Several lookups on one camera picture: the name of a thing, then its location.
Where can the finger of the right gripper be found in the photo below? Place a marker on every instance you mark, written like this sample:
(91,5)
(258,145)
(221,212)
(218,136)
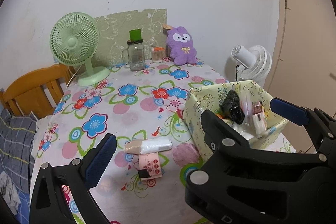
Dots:
(218,133)

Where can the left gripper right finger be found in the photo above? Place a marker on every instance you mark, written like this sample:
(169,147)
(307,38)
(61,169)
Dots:
(318,124)

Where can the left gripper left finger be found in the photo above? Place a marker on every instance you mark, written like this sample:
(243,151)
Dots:
(48,204)

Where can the pink paper packet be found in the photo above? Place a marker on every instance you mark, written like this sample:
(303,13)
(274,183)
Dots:
(149,166)

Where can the black plastic bag roll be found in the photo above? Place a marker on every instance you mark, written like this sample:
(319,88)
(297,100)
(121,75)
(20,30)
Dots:
(231,108)

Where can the white tissue pack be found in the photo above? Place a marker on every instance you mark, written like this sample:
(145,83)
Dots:
(259,120)

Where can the yellow cartoon storage box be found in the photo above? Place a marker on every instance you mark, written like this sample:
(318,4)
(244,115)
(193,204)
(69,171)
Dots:
(210,97)

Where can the beige door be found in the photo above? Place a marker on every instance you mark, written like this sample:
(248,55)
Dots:
(303,70)

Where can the floral tablecloth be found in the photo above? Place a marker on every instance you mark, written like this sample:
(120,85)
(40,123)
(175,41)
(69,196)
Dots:
(131,105)

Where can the white crumpled cloth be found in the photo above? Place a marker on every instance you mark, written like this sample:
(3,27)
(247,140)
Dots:
(9,193)

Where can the grey plaid pillow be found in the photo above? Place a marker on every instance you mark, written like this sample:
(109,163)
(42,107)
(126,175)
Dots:
(17,137)

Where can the white floor fan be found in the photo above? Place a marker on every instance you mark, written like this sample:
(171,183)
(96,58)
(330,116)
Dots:
(252,63)

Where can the wooden chair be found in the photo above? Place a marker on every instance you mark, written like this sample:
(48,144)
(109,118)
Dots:
(26,94)

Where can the toothpick holder orange lid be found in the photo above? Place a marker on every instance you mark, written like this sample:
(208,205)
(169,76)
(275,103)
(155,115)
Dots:
(157,54)

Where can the purple bunny plush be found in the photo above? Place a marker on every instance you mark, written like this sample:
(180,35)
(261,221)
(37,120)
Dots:
(180,46)

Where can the glass mason jar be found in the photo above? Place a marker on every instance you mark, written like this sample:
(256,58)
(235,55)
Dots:
(133,56)

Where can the green desk fan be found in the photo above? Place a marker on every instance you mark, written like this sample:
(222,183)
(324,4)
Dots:
(73,42)

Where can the green patterned board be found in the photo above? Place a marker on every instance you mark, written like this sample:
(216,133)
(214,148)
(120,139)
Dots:
(114,33)

